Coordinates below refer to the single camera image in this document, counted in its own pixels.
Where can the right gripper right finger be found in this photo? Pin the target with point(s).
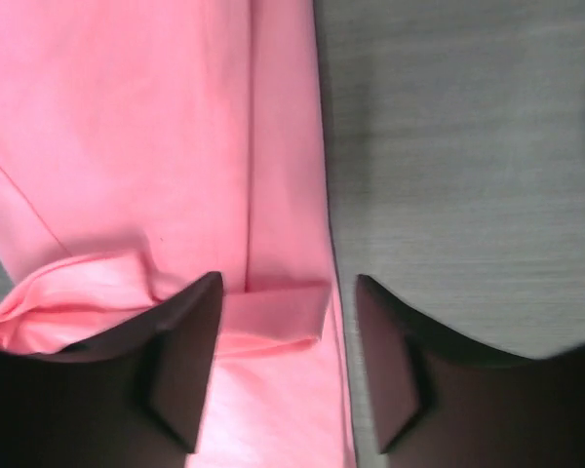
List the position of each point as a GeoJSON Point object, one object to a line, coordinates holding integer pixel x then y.
{"type": "Point", "coordinates": [442, 399]}

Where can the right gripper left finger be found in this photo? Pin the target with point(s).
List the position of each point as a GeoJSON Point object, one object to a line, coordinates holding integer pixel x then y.
{"type": "Point", "coordinates": [132, 396]}

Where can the light pink t shirt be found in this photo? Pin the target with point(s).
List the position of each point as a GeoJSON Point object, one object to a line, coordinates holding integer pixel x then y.
{"type": "Point", "coordinates": [146, 143]}

